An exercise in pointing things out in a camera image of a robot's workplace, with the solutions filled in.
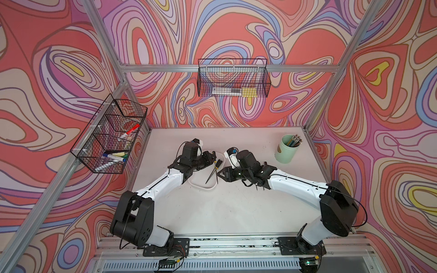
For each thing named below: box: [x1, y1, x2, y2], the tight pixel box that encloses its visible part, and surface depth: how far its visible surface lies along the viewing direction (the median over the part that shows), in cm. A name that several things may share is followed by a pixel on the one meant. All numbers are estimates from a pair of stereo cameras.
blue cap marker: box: [102, 152, 127, 163], surface depth 72 cm
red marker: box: [126, 123, 141, 135], surface depth 78 cm
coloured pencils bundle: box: [286, 134, 304, 147], surface depth 93 cm
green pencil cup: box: [274, 134, 302, 164], surface depth 100 cm
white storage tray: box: [187, 150, 226, 190], surface depth 96 cm
